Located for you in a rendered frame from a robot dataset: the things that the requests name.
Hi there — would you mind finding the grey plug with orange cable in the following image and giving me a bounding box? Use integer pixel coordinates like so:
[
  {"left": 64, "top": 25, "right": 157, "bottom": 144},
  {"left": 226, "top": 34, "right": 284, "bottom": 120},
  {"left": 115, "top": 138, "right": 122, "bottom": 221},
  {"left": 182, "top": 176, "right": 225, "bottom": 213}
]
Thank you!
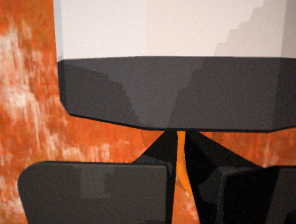
[{"left": 176, "top": 131, "right": 193, "bottom": 198}]

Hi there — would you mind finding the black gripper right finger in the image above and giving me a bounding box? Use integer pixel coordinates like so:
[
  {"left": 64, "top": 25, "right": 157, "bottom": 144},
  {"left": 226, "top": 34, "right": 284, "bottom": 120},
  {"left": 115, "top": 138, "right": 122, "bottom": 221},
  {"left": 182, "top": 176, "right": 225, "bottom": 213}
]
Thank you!
[{"left": 184, "top": 131, "right": 296, "bottom": 224}]

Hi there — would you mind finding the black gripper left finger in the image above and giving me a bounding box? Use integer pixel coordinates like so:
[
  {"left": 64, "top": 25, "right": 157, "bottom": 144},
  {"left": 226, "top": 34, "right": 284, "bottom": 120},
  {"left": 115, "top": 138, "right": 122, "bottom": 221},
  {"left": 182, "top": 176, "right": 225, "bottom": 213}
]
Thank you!
[{"left": 17, "top": 131, "right": 178, "bottom": 224}]

